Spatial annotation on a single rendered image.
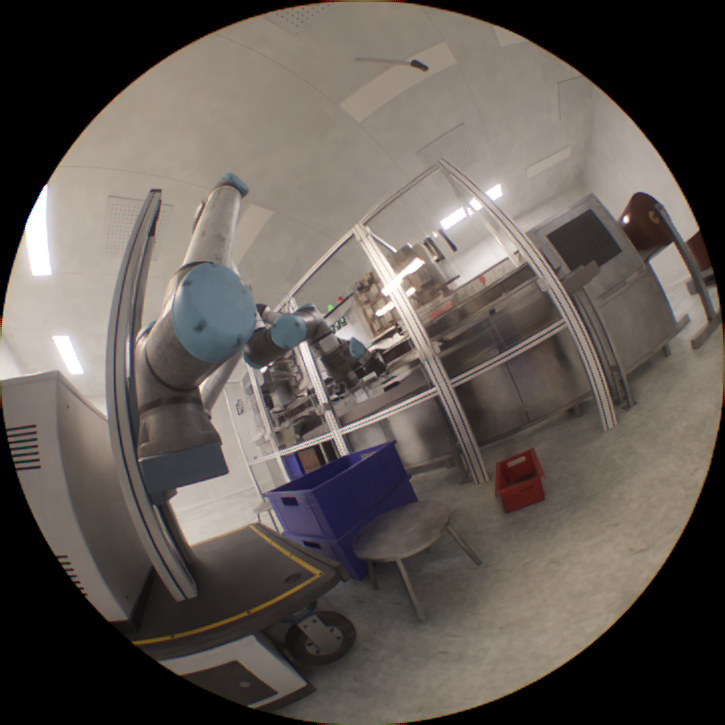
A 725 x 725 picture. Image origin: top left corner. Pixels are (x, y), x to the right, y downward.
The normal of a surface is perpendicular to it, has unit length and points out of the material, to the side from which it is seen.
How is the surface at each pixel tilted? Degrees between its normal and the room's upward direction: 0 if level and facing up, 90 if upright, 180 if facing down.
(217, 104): 180
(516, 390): 90
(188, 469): 90
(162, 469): 90
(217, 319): 95
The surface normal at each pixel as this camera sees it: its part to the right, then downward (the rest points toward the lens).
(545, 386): -0.58, 0.04
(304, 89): 0.38, 0.90
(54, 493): 0.62, -0.44
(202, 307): 0.87, -0.37
